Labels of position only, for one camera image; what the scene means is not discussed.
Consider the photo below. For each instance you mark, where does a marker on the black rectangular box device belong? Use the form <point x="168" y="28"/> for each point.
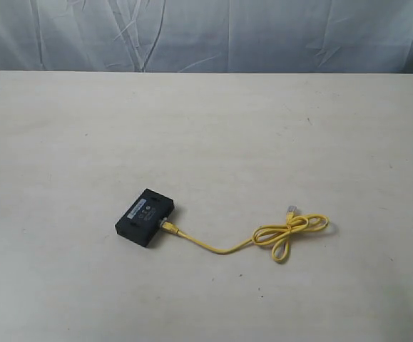
<point x="144" y="217"/>

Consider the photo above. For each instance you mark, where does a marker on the grey wrinkled backdrop cloth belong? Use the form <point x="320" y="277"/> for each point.
<point x="207" y="36"/>

